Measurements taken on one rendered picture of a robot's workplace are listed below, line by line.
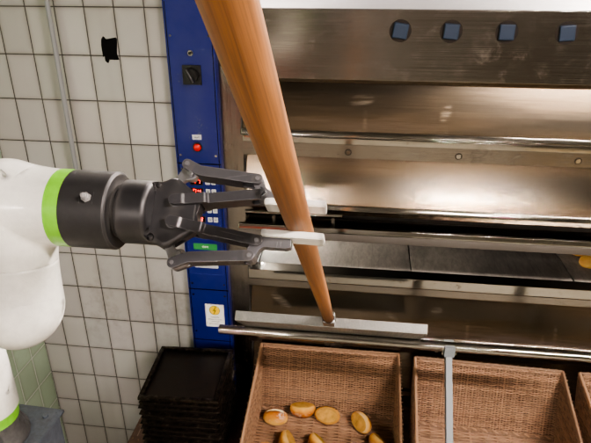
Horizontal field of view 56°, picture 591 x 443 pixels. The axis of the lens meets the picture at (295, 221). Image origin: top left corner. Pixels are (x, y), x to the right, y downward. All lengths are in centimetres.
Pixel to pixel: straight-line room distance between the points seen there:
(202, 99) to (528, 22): 102
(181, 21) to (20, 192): 125
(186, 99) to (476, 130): 94
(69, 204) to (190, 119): 128
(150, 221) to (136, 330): 178
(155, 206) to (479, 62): 136
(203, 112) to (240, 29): 161
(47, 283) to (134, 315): 166
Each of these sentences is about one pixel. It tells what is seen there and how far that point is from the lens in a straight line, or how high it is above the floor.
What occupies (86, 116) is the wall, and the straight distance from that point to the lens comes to 209.
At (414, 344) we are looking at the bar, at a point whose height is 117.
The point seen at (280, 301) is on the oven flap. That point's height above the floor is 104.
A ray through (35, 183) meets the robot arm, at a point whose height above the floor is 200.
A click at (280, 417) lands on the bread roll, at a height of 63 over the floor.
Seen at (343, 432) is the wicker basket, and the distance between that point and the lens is 230.
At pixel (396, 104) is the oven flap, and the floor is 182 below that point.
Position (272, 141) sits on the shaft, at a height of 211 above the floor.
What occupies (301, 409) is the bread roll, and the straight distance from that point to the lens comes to 229.
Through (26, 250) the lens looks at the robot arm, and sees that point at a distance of 71.
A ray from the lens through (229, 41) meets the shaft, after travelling 29.
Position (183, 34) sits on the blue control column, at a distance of 187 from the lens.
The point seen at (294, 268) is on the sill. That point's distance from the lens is 211.
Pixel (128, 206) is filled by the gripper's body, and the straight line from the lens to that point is 64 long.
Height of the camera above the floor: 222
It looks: 25 degrees down
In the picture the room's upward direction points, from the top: straight up
